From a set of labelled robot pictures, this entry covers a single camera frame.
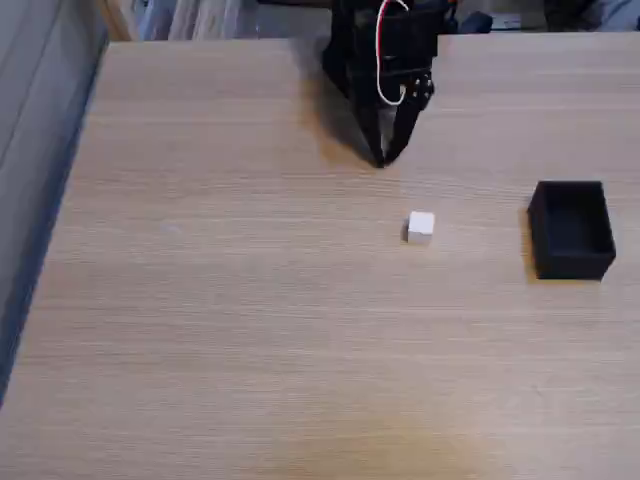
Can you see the white cube block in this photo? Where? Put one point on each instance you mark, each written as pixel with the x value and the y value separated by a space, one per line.
pixel 420 227

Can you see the black open box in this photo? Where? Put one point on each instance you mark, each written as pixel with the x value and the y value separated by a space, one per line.
pixel 572 235

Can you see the pale hanging fabric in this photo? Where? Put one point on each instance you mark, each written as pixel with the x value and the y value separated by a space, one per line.
pixel 210 17

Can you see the blue cloth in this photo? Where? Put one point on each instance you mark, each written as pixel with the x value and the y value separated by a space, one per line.
pixel 620 15

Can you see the wooden frame board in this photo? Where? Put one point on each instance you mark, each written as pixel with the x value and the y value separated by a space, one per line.
pixel 117 20

